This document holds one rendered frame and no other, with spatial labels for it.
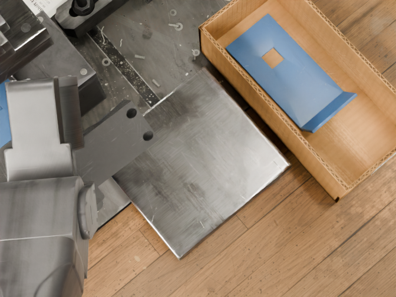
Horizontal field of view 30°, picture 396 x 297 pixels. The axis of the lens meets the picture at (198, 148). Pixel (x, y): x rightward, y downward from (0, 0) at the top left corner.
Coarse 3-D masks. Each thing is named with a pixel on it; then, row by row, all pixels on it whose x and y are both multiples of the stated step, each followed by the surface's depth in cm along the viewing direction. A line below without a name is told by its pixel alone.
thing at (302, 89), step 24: (264, 24) 91; (240, 48) 90; (264, 48) 90; (288, 48) 90; (264, 72) 89; (288, 72) 89; (312, 72) 89; (288, 96) 88; (312, 96) 88; (336, 96) 88; (312, 120) 87
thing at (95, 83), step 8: (96, 80) 84; (88, 88) 84; (96, 88) 85; (80, 96) 84; (88, 96) 86; (96, 96) 87; (104, 96) 89; (80, 104) 86; (88, 104) 88; (96, 104) 89
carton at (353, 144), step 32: (256, 0) 89; (288, 0) 89; (224, 32) 91; (288, 32) 91; (320, 32) 88; (224, 64) 86; (320, 64) 90; (352, 64) 86; (256, 96) 84; (384, 96) 84; (288, 128) 82; (320, 128) 88; (352, 128) 88; (384, 128) 88; (320, 160) 80; (352, 160) 87; (384, 160) 84
